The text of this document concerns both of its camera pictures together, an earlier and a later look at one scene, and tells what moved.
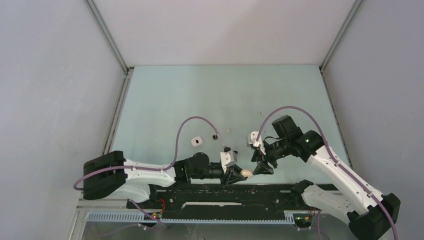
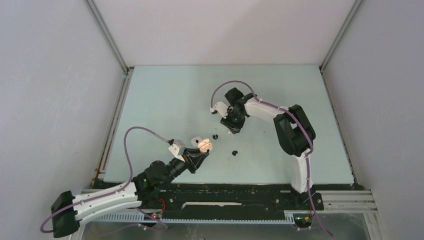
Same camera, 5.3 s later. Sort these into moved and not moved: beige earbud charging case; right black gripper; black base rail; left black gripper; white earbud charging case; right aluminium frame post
Moved: beige earbud charging case; right black gripper; left black gripper
Not moved: black base rail; white earbud charging case; right aluminium frame post
